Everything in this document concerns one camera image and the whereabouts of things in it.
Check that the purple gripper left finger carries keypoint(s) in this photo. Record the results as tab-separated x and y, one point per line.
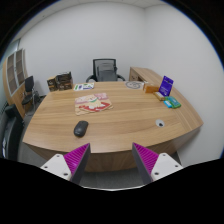
70	166

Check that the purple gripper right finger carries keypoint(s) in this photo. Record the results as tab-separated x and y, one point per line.
153	166

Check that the black computer mouse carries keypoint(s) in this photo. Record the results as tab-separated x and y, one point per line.
81	128

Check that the small blue box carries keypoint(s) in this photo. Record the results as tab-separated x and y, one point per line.
167	103

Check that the green flat box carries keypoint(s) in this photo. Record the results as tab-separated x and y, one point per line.
173	102

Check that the yellow flat box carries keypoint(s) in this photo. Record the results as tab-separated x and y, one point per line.
159	96

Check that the orange cardboard box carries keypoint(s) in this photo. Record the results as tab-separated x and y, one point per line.
148	88

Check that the white green leaflet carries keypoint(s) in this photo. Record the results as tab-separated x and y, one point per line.
84	86

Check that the black chair at left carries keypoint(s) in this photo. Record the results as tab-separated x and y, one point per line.
11	127

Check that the round patterned coaster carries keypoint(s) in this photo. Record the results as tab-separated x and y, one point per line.
134	84

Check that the purple standing sign card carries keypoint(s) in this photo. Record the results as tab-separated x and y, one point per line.
166	86

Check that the black side chair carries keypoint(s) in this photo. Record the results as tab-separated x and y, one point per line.
30	94

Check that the dark brown carton box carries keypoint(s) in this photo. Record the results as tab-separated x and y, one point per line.
64	81

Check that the wooden side cabinet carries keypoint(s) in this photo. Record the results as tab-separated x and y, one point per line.
144	74

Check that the grey mesh office chair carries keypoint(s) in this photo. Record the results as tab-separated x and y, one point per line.
105	69

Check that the wooden bookshelf cabinet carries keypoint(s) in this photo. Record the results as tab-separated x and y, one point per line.
14	74

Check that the desk cable grommet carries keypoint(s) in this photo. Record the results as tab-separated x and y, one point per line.
160	123

